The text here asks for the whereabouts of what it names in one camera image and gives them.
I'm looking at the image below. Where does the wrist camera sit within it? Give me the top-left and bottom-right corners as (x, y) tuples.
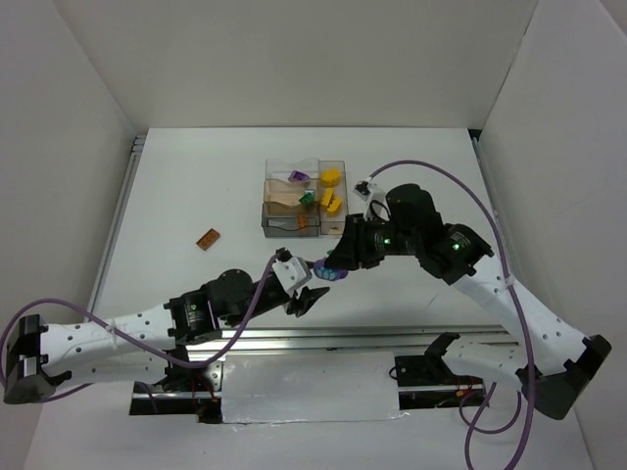
(354, 176), (388, 220)
(272, 257), (313, 296)

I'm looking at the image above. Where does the yellow flower lego piece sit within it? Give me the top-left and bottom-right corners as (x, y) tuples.
(319, 168), (342, 188)

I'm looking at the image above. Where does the green square lego brick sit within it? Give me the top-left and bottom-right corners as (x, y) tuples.
(299, 193), (314, 207)

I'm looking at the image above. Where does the clear plastic bin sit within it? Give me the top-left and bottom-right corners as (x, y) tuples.
(265, 158), (319, 183)

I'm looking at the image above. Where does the tall clear drawer bin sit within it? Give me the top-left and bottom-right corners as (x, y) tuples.
(318, 161), (349, 236)

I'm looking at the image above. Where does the yellow lego brick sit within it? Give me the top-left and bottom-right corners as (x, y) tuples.
(320, 188), (334, 210)
(326, 196), (343, 217)

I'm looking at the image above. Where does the grey tinted plastic bin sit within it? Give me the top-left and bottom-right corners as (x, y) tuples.
(261, 203), (320, 238)

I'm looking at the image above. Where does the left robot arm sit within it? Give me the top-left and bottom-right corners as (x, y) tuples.
(1, 268), (329, 404)

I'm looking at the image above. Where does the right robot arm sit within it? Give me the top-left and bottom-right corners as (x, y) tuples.
(324, 183), (611, 420)

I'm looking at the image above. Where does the purple lego brick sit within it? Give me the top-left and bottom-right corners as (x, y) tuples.
(288, 170), (311, 182)

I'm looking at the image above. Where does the orange lego plate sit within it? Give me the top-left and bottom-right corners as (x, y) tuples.
(196, 228), (220, 251)

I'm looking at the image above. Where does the purple lotus lego piece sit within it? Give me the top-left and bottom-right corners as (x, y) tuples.
(313, 259), (348, 282)

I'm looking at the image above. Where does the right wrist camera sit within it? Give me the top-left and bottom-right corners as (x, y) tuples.
(354, 176), (388, 220)

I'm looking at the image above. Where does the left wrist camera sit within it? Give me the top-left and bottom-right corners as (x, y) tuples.
(272, 257), (313, 296)

